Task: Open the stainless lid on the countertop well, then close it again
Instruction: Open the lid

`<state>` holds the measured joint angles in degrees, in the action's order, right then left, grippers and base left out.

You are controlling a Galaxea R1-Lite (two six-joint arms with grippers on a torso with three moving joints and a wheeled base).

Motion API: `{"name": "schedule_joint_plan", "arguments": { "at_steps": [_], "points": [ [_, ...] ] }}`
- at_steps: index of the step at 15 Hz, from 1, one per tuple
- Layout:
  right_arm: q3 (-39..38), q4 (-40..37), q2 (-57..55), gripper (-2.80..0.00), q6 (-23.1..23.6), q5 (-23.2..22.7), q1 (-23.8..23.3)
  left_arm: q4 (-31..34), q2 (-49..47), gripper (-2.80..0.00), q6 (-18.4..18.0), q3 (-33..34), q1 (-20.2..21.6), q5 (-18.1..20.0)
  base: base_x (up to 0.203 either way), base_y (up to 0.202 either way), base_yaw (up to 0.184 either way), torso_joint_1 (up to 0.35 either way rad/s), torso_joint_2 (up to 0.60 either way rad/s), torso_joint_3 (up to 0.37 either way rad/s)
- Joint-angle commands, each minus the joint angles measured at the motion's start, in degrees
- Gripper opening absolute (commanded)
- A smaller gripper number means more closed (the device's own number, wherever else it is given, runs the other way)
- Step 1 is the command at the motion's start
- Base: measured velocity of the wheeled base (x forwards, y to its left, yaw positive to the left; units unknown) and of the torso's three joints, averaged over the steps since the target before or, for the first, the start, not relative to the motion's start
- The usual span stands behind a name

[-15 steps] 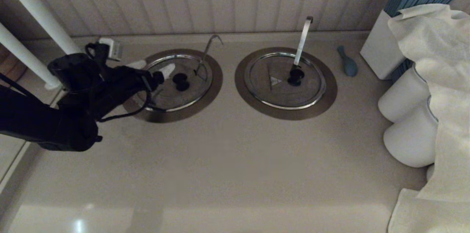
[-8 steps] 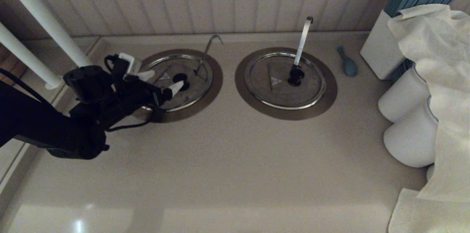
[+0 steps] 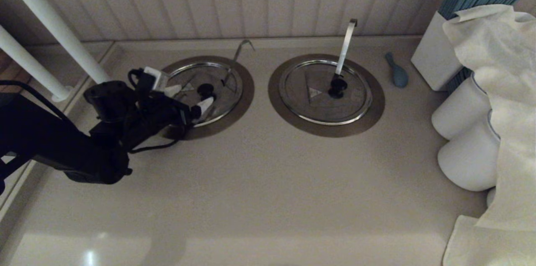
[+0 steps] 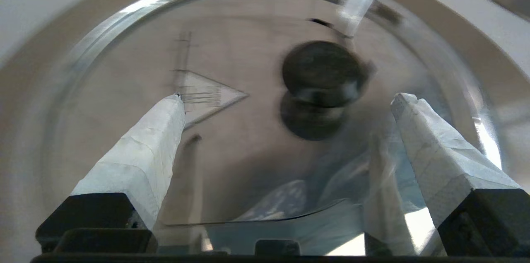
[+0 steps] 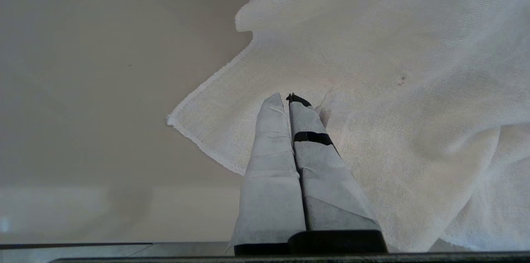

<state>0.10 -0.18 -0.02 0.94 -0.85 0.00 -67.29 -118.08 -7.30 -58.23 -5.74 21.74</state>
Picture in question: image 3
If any small blue spoon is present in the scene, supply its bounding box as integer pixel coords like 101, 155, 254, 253
384, 52, 409, 88

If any white woven cloth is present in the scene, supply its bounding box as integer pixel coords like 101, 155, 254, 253
442, 4, 536, 266

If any white round pole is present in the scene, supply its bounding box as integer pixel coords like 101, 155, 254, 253
0, 0, 112, 85
0, 25, 74, 103

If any hinged steel lid black knob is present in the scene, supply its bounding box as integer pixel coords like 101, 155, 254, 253
163, 62, 244, 127
278, 59, 373, 126

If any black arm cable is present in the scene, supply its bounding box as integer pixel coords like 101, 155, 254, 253
0, 80, 64, 122

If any white cylindrical container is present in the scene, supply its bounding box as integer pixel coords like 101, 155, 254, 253
437, 111, 501, 192
431, 74, 493, 140

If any white box holder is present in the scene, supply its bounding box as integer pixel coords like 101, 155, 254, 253
410, 10, 474, 93

